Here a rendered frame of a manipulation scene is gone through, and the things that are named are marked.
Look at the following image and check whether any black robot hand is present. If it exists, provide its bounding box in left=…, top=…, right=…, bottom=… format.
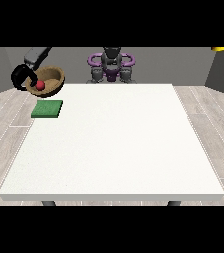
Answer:
left=10, top=63, right=38, bottom=92

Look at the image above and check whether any brown wooden bowl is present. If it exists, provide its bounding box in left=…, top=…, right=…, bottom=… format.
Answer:
left=25, top=65, right=66, bottom=99

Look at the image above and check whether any small red ball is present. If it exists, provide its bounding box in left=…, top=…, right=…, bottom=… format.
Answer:
left=35, top=80, right=46, bottom=91

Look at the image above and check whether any green square pad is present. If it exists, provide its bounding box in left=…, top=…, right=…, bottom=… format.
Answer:
left=30, top=99, right=64, bottom=119

